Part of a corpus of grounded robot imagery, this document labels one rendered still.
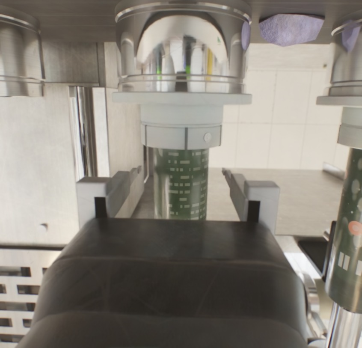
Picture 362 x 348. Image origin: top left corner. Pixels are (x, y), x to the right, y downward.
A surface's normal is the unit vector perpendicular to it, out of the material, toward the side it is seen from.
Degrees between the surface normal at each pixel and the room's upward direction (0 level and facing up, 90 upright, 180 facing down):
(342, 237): 90
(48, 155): 90
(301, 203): 180
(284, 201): 180
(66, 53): 90
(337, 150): 90
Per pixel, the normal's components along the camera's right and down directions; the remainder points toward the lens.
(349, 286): -0.69, 0.17
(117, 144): 1.00, 0.02
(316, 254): 0.01, -0.97
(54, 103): -0.04, 0.25
